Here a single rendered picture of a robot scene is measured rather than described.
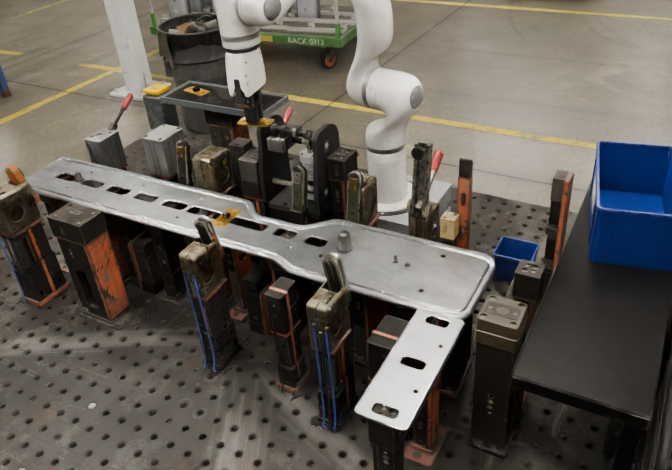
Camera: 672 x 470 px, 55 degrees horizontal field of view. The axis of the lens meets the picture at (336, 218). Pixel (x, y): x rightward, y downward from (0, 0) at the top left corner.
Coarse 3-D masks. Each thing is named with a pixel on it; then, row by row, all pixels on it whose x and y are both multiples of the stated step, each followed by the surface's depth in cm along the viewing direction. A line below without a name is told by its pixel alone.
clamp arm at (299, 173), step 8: (296, 168) 161; (304, 168) 161; (296, 176) 161; (304, 176) 161; (296, 184) 162; (304, 184) 162; (296, 192) 163; (304, 192) 162; (296, 200) 164; (304, 200) 163; (296, 208) 165; (304, 208) 164
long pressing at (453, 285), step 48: (48, 192) 181; (96, 192) 178; (144, 192) 176; (192, 192) 174; (240, 240) 153; (288, 240) 152; (336, 240) 150; (384, 240) 149; (384, 288) 134; (432, 288) 133; (480, 288) 133
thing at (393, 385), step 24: (432, 312) 127; (408, 336) 122; (432, 336) 121; (456, 336) 121; (384, 360) 117; (432, 360) 116; (384, 384) 112; (408, 384) 112; (432, 384) 111; (360, 408) 108; (408, 408) 107
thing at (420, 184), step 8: (416, 144) 142; (424, 144) 142; (432, 144) 142; (416, 152) 139; (424, 152) 141; (416, 160) 143; (424, 160) 143; (416, 168) 144; (424, 168) 144; (416, 176) 145; (424, 176) 144; (416, 184) 146; (424, 184) 144; (416, 192) 147; (424, 192) 145; (416, 200) 149; (424, 200) 146; (424, 208) 147; (424, 216) 148
